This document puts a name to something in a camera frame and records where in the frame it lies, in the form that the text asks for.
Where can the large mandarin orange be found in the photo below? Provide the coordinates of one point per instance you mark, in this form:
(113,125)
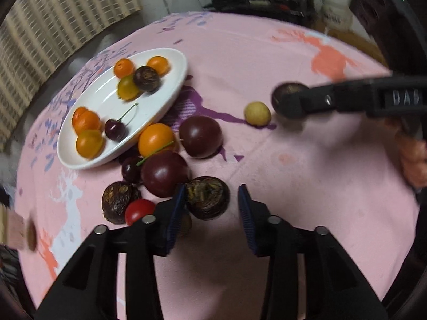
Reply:
(77,114)

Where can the dark purple plum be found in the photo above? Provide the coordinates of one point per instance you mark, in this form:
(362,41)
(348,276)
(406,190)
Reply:
(164,172)
(201,136)

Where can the pink printed tablecloth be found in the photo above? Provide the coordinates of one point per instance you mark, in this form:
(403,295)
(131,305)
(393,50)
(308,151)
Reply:
(339,171)

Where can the greenish yellow fruit on plate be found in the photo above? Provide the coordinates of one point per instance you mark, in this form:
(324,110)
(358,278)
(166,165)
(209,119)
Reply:
(127,90)

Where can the plastic jar beige lid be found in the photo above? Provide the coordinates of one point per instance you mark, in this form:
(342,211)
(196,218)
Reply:
(18,232)

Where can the medium mandarin orange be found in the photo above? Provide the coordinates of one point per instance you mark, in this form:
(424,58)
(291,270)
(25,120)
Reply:
(88,120)

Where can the red cherry tomato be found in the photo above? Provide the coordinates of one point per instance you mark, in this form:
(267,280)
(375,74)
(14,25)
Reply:
(138,209)

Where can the yellow longan centre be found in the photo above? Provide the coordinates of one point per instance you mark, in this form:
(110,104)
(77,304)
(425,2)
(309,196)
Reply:
(186,225)

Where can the person's right hand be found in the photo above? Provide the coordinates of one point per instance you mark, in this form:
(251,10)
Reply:
(412,154)

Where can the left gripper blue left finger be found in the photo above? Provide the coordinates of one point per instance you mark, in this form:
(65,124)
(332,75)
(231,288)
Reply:
(177,209)

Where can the orange fruit behind plums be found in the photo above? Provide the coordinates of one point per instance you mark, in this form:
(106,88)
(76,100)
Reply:
(155,137)

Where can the orange yellow fruit on plate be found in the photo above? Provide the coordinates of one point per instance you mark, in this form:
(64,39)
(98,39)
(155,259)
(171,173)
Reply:
(160,64)

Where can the dark purple plum left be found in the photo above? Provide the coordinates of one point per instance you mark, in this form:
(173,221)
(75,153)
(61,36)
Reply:
(164,172)

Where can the checked beige curtain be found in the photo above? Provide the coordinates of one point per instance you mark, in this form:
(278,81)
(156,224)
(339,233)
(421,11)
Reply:
(38,36)

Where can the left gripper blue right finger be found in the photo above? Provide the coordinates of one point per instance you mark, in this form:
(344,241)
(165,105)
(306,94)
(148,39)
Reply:
(247,208)

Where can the large water chestnut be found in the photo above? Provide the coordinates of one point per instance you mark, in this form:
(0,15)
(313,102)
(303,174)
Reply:
(146,79)

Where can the dark purple plum right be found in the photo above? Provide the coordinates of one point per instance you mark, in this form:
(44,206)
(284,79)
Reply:
(201,136)

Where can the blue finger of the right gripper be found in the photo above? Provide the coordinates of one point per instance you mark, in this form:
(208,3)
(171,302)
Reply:
(317,101)

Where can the dark cherry near gripper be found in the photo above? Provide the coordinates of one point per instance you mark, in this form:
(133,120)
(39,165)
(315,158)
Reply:
(115,129)

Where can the yellow longan right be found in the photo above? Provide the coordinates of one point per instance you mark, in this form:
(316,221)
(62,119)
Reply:
(257,114)

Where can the dark cherry with stem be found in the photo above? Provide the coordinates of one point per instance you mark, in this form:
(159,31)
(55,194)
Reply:
(132,165)

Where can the large orange kumquat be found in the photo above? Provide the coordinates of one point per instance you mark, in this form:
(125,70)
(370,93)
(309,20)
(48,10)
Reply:
(90,143)

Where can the yellow longan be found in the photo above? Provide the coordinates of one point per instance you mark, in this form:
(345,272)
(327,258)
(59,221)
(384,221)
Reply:
(186,225)
(257,114)

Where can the small mandarin orange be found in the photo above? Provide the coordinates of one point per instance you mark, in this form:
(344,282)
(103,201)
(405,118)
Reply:
(124,67)

